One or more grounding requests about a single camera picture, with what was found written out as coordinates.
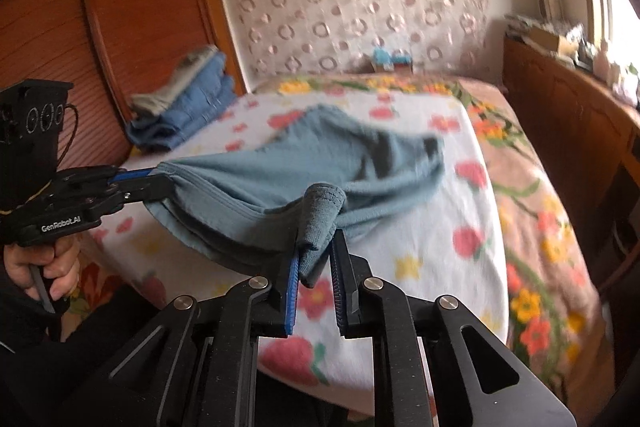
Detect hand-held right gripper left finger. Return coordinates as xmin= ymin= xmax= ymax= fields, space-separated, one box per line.
xmin=65 ymin=252 xmax=306 ymax=427

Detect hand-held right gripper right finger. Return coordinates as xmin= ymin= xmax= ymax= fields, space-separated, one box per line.
xmin=330 ymin=229 xmax=578 ymax=427

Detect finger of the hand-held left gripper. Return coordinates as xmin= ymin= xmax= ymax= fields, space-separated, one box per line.
xmin=60 ymin=165 xmax=161 ymax=188
xmin=85 ymin=174 xmax=173 ymax=214

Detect folded grey pants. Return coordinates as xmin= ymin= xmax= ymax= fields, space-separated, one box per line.
xmin=131 ymin=47 xmax=221 ymax=115

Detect person's left hand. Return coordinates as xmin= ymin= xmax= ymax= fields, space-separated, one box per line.
xmin=4 ymin=234 xmax=81 ymax=300

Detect white strawberry print sheet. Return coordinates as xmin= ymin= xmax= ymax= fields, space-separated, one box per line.
xmin=80 ymin=92 xmax=511 ymax=408

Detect stack of folded clothes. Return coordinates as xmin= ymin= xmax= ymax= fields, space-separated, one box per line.
xmin=125 ymin=54 xmax=238 ymax=152

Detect wooden wardrobe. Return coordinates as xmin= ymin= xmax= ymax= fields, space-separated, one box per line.
xmin=0 ymin=0 xmax=248 ymax=218

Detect floral blanket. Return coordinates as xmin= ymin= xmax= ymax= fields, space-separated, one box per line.
xmin=250 ymin=74 xmax=616 ymax=388

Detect small cardboard box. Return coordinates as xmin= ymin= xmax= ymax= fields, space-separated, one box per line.
xmin=371 ymin=57 xmax=413 ymax=74

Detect blue plastic bag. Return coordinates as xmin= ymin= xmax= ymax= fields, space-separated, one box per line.
xmin=374 ymin=48 xmax=408 ymax=65

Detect long wooden cabinet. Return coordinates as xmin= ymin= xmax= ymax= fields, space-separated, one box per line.
xmin=502 ymin=34 xmax=640 ymax=308

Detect pile of papers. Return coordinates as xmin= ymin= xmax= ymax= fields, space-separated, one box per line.
xmin=505 ymin=14 xmax=541 ymax=32

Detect open cardboard box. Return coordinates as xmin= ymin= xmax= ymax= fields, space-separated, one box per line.
xmin=522 ymin=27 xmax=576 ymax=55

